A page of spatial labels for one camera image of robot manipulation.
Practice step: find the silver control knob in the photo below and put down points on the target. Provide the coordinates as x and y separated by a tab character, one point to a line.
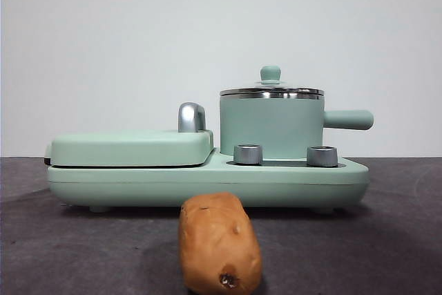
322	156
247	154

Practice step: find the mint green griddle cover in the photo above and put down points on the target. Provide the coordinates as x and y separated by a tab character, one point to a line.
121	148

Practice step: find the mint green steamer pot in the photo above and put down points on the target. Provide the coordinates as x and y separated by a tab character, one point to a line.
269	125

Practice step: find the glass lid with green knob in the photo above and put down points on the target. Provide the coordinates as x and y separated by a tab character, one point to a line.
271	74

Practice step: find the mint green breakfast machine base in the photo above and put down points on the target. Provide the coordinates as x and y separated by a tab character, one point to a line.
145	184

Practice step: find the brown potato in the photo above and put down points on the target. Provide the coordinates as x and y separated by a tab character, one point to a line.
217	239

